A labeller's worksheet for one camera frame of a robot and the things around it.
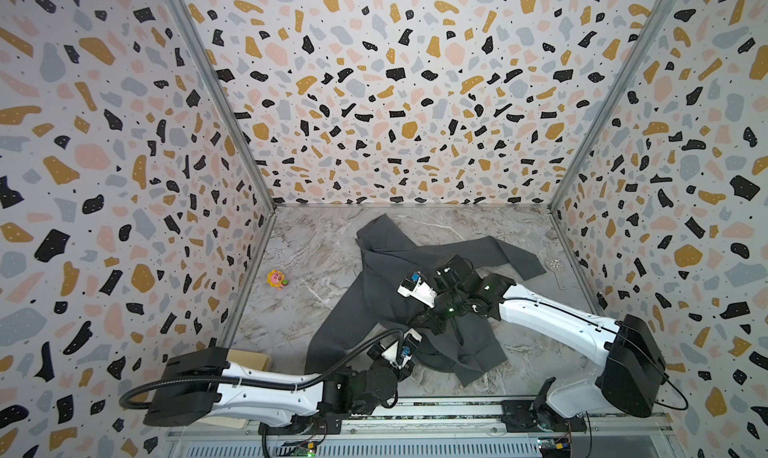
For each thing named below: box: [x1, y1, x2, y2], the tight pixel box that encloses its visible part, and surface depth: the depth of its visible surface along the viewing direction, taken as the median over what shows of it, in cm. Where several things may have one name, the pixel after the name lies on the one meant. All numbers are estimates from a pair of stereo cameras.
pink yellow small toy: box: [267, 269, 289, 290], surface depth 97 cm
